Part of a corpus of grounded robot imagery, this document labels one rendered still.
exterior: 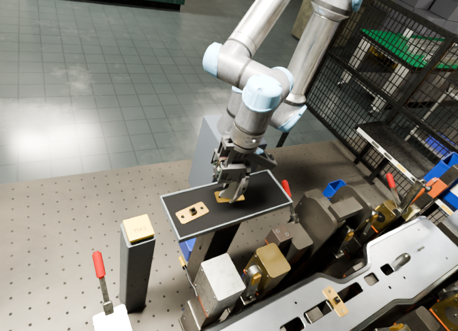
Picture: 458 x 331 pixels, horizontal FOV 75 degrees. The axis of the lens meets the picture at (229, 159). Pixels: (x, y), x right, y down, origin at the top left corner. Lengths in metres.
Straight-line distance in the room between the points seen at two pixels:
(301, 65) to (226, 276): 0.64
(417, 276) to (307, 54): 0.84
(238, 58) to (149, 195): 0.86
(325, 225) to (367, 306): 0.28
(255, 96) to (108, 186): 0.98
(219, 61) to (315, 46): 0.34
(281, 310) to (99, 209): 0.82
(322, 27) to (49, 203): 1.18
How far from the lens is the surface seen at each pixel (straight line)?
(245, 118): 0.63
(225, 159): 0.73
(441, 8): 6.89
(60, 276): 1.24
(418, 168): 1.73
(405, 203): 1.31
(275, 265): 0.89
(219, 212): 0.82
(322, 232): 0.97
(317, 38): 0.97
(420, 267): 1.32
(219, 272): 0.80
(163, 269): 1.23
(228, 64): 0.73
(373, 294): 1.12
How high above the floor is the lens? 1.81
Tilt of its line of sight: 42 degrees down
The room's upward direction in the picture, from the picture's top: 20 degrees clockwise
